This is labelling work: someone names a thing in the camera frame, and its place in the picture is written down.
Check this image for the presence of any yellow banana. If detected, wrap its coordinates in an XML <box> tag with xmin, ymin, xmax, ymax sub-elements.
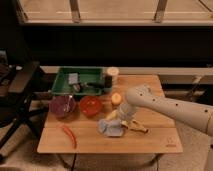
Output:
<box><xmin>121</xmin><ymin>119</ymin><xmax>148</xmax><ymax>133</ymax></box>

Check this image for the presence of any cream and black cup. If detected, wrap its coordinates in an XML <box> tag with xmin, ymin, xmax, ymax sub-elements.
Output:
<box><xmin>104</xmin><ymin>67</ymin><xmax>119</xmax><ymax>87</ymax></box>

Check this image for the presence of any black chair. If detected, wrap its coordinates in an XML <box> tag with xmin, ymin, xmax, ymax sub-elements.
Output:
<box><xmin>0</xmin><ymin>50</ymin><xmax>48</xmax><ymax>149</ymax></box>

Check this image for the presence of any metal spoon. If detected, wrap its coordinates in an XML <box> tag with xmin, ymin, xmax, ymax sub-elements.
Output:
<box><xmin>65</xmin><ymin>94</ymin><xmax>73</xmax><ymax>113</ymax></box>

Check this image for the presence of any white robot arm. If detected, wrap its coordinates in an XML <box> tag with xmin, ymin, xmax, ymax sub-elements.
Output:
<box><xmin>106</xmin><ymin>85</ymin><xmax>213</xmax><ymax>137</ymax></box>

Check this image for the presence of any red bowl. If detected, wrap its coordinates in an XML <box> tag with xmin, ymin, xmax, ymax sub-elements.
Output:
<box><xmin>79</xmin><ymin>96</ymin><xmax>102</xmax><ymax>117</ymax></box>

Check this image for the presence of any purple bowl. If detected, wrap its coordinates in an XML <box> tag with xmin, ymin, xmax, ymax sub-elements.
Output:
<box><xmin>49</xmin><ymin>95</ymin><xmax>77</xmax><ymax>118</ymax></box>

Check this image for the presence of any green plastic tray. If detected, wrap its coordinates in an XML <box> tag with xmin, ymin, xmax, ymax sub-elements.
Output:
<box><xmin>51</xmin><ymin>67</ymin><xmax>112</xmax><ymax>97</ymax></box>

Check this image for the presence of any red chili pepper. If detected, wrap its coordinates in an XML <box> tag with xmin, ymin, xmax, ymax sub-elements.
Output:
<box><xmin>62</xmin><ymin>126</ymin><xmax>77</xmax><ymax>149</ymax></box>

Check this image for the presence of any light blue towel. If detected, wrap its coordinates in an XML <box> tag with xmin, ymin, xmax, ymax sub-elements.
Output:
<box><xmin>98</xmin><ymin>119</ymin><xmax>124</xmax><ymax>137</ymax></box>

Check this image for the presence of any black handled brush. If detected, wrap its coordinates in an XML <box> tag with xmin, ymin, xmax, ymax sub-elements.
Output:
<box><xmin>72</xmin><ymin>82</ymin><xmax>104</xmax><ymax>92</ymax></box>

